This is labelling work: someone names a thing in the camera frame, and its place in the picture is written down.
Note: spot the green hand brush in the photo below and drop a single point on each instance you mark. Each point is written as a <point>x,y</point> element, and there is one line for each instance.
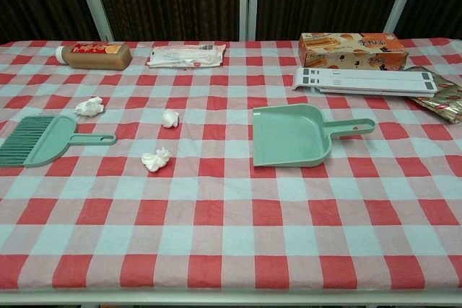
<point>47,142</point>

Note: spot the green plastic dustpan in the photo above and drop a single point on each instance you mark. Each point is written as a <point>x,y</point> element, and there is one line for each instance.
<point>288,135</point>

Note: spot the red white checkered tablecloth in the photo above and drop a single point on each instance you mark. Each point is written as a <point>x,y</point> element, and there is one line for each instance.
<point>231,214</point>

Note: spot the white paper ball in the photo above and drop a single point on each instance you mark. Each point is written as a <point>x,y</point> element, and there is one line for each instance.
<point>156,159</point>
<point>170,118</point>
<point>89,106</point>

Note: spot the brown drink bottle red label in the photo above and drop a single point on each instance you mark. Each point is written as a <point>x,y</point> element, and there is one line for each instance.
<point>97,59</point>

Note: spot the gold foil snack packet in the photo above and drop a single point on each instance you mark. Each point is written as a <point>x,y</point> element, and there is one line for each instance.
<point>447,102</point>

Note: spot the orange biscuit box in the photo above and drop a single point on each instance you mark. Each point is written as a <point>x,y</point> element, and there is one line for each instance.
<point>346,52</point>

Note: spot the white plastic packet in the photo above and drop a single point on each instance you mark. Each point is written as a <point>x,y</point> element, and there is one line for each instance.
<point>184,56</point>

